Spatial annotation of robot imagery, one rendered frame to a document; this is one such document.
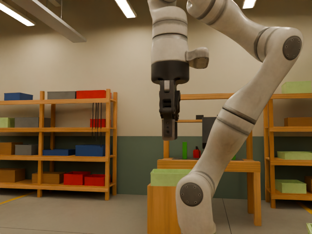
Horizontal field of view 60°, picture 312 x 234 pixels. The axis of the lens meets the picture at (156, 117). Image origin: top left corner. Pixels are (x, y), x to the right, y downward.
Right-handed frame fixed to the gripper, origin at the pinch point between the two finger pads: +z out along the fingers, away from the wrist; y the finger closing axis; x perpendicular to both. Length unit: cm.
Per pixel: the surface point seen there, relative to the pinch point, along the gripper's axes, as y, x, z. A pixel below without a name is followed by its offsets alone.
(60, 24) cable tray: -387, -224, -193
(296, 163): -445, 182, 51
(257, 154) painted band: -511, 133, 42
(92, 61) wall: -529, -219, -166
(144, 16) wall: -523, -98, -259
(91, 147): -470, -198, 27
